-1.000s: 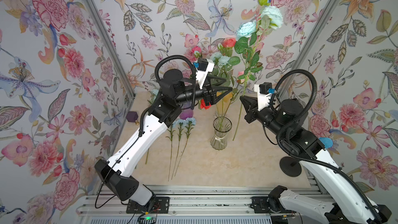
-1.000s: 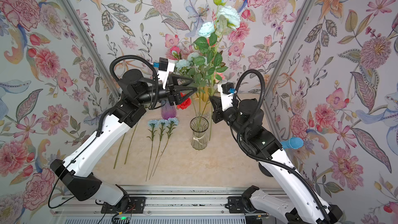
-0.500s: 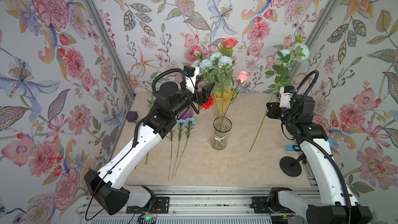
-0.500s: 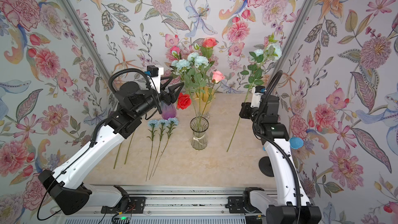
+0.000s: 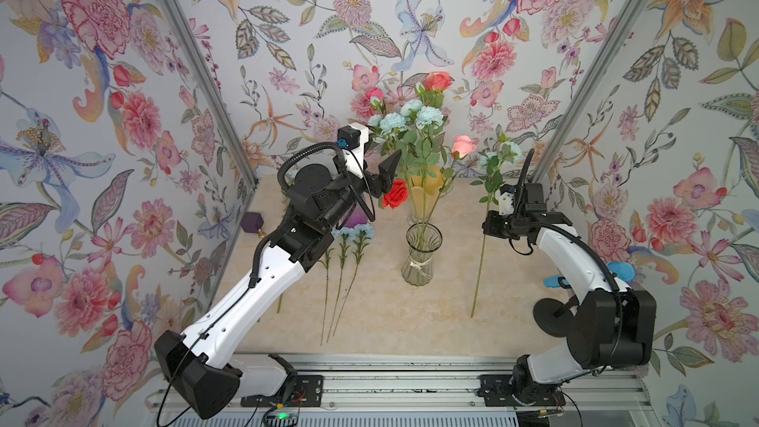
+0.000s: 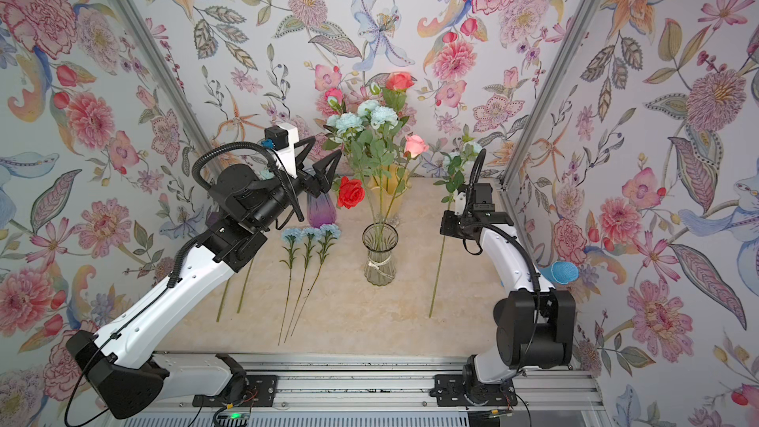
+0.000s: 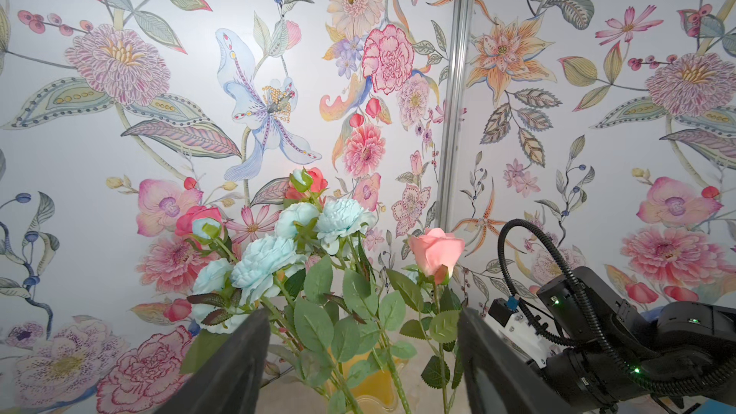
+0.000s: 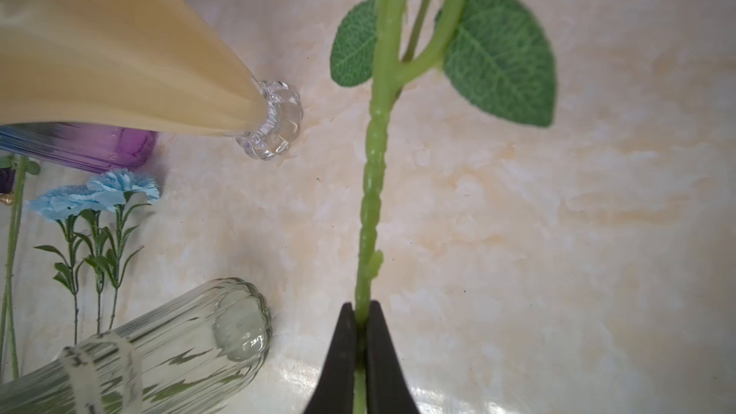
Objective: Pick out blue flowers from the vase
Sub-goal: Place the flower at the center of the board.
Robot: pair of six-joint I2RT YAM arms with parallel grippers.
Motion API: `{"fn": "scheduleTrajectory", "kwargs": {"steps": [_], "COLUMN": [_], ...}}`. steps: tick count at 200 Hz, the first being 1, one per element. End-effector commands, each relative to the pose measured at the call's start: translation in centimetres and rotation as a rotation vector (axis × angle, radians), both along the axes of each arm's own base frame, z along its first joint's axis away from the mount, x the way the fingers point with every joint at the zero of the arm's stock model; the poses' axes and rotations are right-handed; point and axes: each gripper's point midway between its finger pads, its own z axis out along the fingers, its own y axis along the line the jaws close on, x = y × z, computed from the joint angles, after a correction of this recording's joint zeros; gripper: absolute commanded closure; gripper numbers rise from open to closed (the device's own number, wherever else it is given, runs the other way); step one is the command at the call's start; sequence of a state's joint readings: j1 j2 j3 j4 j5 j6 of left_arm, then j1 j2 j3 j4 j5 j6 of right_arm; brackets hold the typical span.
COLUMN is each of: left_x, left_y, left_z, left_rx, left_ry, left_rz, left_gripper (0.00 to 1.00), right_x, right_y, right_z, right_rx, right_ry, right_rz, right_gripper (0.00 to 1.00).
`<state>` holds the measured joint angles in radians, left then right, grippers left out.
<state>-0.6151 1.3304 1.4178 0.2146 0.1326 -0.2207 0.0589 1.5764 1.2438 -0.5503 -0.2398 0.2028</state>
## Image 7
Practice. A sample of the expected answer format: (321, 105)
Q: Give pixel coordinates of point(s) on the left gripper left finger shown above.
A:
(230, 381)

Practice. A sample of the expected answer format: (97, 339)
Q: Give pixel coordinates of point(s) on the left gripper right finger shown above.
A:
(497, 381)

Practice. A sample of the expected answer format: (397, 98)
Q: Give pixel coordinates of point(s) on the yellow ruffled glass vase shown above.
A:
(377, 393)

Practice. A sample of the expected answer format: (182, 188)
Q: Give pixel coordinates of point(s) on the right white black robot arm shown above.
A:
(612, 353)

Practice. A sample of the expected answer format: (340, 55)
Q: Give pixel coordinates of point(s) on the pink rose blue carnation bouquet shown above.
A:
(303, 184)

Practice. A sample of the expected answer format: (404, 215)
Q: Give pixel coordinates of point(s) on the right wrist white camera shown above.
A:
(515, 330)

